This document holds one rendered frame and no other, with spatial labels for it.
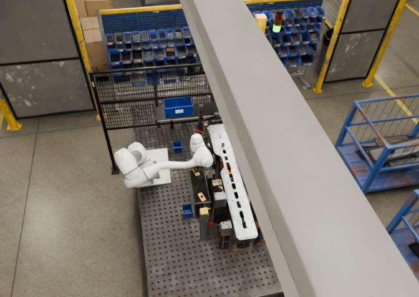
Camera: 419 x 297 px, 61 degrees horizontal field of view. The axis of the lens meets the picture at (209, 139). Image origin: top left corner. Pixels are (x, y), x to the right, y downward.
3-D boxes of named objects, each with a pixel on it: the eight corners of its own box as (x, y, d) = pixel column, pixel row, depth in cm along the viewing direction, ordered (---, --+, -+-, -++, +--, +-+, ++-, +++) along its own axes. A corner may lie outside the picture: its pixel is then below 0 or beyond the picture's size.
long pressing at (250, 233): (262, 237, 297) (262, 236, 296) (235, 241, 294) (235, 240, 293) (227, 123, 391) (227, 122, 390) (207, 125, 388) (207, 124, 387)
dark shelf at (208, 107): (236, 114, 400) (237, 112, 398) (155, 122, 387) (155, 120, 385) (232, 102, 415) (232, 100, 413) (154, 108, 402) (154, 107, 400)
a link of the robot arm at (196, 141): (187, 146, 297) (194, 157, 289) (187, 133, 286) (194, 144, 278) (199, 142, 300) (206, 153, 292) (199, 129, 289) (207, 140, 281)
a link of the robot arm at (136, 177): (148, 180, 281) (139, 166, 280) (128, 193, 280) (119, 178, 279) (149, 178, 294) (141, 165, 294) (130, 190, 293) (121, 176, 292)
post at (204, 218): (207, 241, 325) (209, 215, 293) (199, 243, 324) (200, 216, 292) (206, 234, 330) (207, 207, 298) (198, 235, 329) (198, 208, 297)
